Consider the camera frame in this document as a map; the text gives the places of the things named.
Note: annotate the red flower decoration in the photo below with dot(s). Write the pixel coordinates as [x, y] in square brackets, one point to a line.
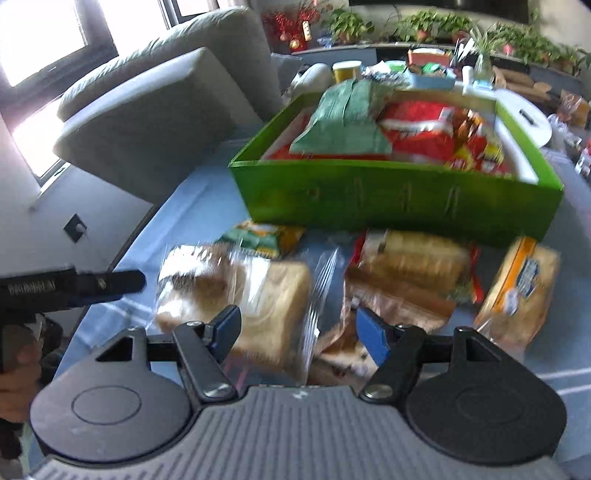
[291, 25]

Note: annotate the toast slices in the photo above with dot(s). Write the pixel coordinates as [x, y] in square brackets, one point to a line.
[268, 304]

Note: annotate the pink box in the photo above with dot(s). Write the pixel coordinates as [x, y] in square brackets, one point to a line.
[429, 57]

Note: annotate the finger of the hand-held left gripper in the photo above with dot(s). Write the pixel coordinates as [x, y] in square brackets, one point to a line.
[111, 284]

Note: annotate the bread with orange blue label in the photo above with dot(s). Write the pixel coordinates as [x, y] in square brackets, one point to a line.
[521, 286]

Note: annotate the grey sofa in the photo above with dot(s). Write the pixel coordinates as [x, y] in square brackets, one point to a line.
[138, 124]

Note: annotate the white round coffee table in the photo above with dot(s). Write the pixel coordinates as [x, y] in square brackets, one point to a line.
[521, 129]

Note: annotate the black wall socket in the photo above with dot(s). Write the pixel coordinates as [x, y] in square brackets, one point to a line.
[76, 227]

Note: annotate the potted green plant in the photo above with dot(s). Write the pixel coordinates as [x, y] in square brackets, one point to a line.
[455, 25]
[515, 44]
[547, 50]
[418, 25]
[346, 25]

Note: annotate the green cardboard box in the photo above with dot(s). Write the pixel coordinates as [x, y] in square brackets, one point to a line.
[369, 203]

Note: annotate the open cardboard box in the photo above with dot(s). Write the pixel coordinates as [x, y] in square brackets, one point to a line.
[531, 85]

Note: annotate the light grey cushion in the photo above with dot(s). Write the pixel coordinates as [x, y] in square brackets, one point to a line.
[314, 76]

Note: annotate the green and yellow snack packet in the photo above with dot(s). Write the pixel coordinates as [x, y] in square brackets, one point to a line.
[258, 237]

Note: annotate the red and white snack packet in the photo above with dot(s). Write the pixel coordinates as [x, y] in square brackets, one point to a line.
[415, 131]

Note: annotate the bread loaf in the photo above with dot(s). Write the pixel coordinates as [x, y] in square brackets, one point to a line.
[415, 258]

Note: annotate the person's left hand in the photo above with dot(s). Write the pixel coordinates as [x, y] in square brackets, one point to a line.
[25, 374]

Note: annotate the small white bottle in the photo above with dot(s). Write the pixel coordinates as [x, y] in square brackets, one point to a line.
[467, 76]

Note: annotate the red and yellow snack packet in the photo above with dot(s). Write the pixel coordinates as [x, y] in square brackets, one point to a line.
[478, 147]

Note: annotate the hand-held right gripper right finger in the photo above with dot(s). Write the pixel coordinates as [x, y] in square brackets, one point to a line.
[371, 334]

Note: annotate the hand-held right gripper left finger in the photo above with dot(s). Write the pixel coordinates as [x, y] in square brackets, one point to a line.
[226, 325]

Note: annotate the black marker pen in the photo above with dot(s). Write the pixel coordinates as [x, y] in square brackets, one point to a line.
[528, 115]

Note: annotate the brown bread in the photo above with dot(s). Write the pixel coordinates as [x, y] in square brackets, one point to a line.
[397, 307]

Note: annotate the blue basket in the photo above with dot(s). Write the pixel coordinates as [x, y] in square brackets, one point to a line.
[431, 81]

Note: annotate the yellow can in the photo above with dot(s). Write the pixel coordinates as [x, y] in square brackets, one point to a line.
[347, 71]

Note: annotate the narrow dark framed window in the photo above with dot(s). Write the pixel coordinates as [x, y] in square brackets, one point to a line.
[194, 9]

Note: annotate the glass vase with plant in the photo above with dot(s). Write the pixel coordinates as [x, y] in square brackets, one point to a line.
[482, 64]

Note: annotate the large dark framed window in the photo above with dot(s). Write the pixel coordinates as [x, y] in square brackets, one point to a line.
[41, 37]

